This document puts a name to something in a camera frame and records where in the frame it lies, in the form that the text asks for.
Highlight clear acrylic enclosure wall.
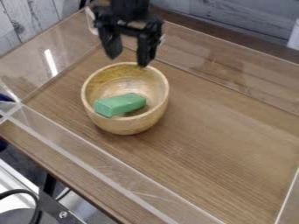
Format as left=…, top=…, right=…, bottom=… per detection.
left=0, top=7, right=299, bottom=224

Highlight black table leg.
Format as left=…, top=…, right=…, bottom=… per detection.
left=42, top=174, right=57, bottom=196

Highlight brown wooden bowl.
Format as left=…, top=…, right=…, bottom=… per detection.
left=80, top=62, right=169, bottom=135

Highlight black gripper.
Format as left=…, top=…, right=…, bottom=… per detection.
left=92, top=0, right=164, bottom=67

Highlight green rectangular block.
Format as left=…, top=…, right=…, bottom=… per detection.
left=93, top=93, right=145, bottom=117

